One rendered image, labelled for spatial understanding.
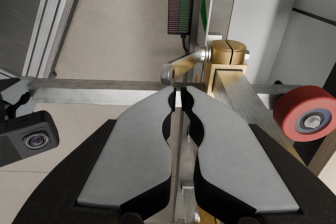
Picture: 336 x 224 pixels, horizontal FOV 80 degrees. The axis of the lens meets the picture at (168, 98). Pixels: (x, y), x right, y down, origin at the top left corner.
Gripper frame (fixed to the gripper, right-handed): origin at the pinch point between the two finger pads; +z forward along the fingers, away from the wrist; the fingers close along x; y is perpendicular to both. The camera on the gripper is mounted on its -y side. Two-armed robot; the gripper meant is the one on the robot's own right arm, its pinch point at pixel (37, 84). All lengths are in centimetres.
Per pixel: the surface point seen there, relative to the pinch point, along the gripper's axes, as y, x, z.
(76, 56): 32, 29, 83
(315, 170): -49, 12, -6
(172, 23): -22.6, -7.8, 12.5
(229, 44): -30.5, -8.5, -1.9
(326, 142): -48.8, 6.4, -5.2
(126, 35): 2, 15, 83
